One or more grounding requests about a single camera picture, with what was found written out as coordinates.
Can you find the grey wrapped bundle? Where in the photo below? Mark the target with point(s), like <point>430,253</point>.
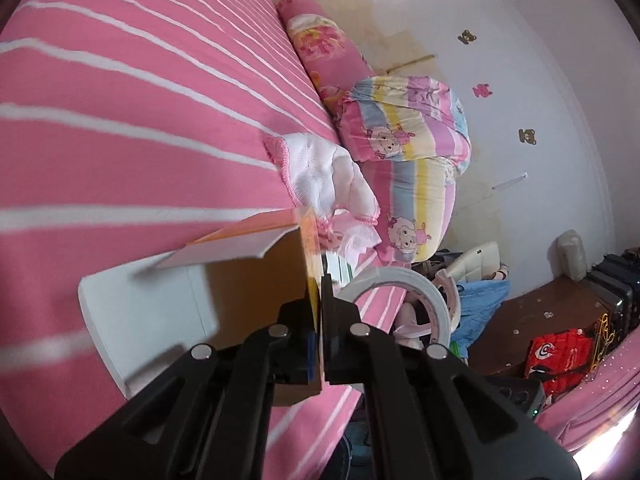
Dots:
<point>572,255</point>

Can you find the black suitcase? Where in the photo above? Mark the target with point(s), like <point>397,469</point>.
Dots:
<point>618,277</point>

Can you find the orange white cardboard box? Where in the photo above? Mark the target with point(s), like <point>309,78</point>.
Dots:
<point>217,290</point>

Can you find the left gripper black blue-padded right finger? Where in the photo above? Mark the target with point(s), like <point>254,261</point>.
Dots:
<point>430,417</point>

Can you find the white pink knitted baby hat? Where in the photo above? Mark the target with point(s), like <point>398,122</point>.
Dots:
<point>321,176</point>

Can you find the dark wooden cabinet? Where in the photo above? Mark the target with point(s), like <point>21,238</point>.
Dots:
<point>501,350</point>

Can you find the white tape roll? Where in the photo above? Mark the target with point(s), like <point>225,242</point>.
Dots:
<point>405,299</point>

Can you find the red plastic bag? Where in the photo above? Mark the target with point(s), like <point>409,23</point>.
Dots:
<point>560,361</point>

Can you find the pink wall sticker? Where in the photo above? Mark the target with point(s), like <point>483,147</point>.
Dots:
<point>482,91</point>

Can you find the pink floral bolster pillow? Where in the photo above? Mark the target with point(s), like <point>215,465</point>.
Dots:
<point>332,61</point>

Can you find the brown bear wall sticker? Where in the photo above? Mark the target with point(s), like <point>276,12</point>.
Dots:
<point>466,37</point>

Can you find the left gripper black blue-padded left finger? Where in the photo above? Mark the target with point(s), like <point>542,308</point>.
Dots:
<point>207,415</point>

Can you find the blue cloth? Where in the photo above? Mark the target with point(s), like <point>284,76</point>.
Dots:
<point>479,301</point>

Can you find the white baby chair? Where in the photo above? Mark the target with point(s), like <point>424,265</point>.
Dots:
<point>477,264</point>

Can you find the pastel striped cartoon quilt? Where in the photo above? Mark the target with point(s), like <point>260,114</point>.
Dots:
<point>410,138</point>

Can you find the pink white-striped bed sheet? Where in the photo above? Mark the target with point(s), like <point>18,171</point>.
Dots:
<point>128,128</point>

